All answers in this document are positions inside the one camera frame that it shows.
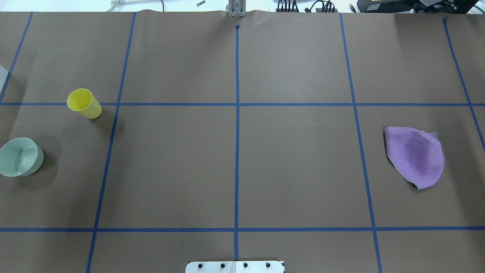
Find black equipment on bench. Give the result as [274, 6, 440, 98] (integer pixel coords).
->
[357, 0, 478, 14]

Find purple microfiber cloth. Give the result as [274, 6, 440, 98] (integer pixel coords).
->
[383, 126, 445, 190]

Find black cables on bench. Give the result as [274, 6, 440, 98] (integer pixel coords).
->
[276, 0, 339, 13]

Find grey metal clamp bracket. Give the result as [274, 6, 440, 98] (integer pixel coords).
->
[226, 0, 247, 17]

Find yellow plastic cup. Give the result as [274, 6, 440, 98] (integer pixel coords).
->
[66, 88, 102, 119]

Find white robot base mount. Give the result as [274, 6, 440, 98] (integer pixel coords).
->
[185, 260, 285, 273]

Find light green bowl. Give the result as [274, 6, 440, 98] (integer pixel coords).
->
[0, 138, 44, 177]

